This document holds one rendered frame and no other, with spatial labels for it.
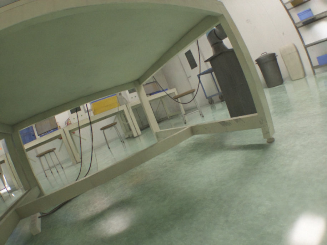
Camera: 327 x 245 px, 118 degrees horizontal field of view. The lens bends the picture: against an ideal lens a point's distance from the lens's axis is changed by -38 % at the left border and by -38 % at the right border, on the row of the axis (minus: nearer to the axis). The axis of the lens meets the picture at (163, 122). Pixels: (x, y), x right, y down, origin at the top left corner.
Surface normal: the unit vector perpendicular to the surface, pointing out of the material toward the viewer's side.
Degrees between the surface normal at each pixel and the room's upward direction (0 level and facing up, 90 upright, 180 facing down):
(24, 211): 90
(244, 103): 90
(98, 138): 90
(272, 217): 0
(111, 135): 90
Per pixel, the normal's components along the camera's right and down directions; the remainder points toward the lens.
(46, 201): 0.48, -0.12
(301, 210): -0.36, -0.93
